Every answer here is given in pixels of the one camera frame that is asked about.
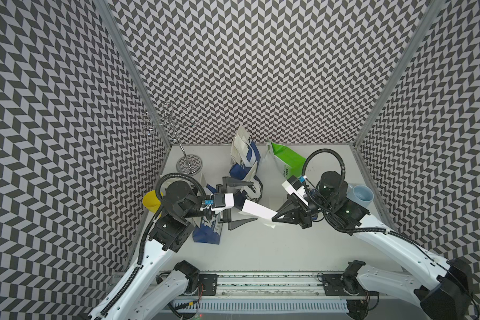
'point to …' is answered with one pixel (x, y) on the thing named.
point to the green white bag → (291, 163)
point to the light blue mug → (360, 194)
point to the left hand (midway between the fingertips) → (252, 198)
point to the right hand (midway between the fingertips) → (275, 223)
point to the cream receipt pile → (270, 225)
